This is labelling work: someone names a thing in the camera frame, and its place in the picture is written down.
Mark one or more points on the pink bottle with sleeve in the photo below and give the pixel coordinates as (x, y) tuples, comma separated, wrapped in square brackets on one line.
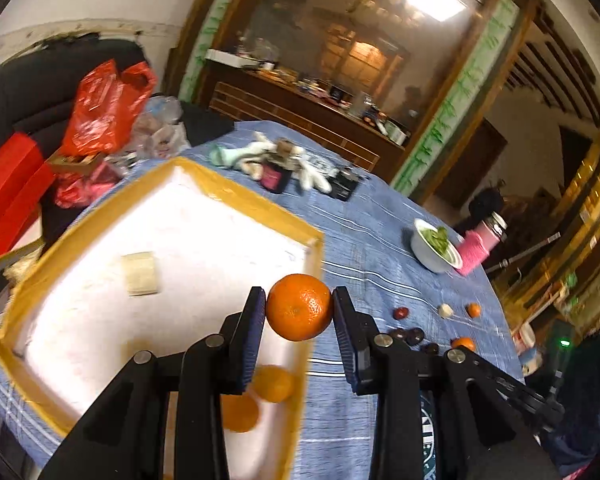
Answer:
[(478, 243)]

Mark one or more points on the black box with cables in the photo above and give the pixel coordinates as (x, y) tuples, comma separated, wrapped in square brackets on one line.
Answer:
[(344, 183)]

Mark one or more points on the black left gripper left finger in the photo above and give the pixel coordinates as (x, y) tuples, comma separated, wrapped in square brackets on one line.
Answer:
[(243, 331)]

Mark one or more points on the green lettuce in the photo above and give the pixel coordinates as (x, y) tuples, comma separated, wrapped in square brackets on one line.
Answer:
[(437, 239)]

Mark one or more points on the black jar pink label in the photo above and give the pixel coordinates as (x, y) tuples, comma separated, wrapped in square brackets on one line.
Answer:
[(276, 172)]

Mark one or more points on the white foam tray yellow tape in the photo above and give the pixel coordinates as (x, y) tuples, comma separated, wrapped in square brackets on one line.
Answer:
[(127, 333)]

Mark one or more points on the white cloth gloves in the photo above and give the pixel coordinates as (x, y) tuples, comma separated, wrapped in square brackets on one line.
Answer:
[(248, 160)]

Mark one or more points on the white bowl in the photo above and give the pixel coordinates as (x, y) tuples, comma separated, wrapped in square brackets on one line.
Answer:
[(427, 256)]

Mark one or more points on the white cylindrical yam piece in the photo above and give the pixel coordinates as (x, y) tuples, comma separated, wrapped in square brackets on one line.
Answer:
[(140, 274)]

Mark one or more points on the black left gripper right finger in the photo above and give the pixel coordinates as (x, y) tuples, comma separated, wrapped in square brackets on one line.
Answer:
[(355, 333)]

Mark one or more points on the small white peeled piece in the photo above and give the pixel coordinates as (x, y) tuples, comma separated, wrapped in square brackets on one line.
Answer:
[(445, 311)]

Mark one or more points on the orange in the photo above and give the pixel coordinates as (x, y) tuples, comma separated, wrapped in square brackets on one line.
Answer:
[(464, 342), (273, 383), (299, 307), (239, 413)]

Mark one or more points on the red gift box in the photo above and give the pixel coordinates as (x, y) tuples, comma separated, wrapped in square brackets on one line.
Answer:
[(24, 178)]

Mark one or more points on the red date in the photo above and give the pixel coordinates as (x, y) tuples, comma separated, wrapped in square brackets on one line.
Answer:
[(400, 313)]

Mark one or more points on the clear plastic bags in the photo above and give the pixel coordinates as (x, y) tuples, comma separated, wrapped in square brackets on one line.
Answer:
[(157, 133)]

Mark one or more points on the red plastic bag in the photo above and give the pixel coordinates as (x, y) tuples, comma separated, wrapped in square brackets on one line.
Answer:
[(106, 106)]

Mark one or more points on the wooden sideboard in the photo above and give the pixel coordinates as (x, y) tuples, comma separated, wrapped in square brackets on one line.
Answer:
[(247, 94)]

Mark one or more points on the black sofa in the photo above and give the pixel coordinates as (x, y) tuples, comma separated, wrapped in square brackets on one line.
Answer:
[(38, 89)]

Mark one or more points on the small far tangerine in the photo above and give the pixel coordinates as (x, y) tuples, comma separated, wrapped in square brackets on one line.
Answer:
[(473, 310)]

